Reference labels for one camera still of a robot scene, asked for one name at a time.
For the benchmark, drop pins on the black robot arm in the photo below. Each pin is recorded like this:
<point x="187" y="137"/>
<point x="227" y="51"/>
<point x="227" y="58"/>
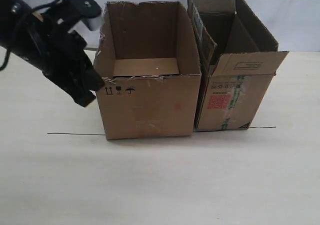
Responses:
<point x="14" y="17"/>

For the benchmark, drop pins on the torn cardboard box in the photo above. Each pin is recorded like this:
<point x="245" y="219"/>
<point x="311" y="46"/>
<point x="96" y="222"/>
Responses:
<point x="149" y="62"/>

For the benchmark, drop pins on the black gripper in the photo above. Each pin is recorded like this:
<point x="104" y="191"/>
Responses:
<point x="60" y="52"/>

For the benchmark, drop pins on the thin black line marker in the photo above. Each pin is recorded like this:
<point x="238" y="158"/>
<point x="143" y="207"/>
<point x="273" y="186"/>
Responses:
<point x="100" y="134"/>

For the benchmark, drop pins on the tall taped cardboard box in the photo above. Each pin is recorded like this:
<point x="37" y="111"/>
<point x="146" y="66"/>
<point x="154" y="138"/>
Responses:
<point x="239" y="58"/>

